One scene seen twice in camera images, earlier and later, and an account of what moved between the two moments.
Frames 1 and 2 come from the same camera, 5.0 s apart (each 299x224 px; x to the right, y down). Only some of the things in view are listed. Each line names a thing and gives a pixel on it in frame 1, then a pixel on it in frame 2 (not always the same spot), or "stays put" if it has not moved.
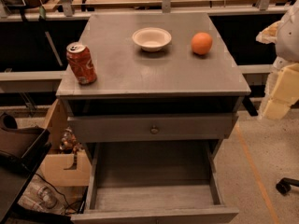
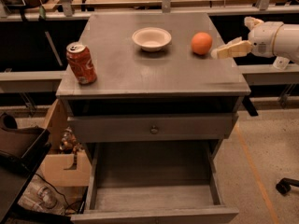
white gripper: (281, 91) -> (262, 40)
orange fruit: (202, 43) stays put
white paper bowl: (151, 39) stays put
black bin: (22, 151) stays put
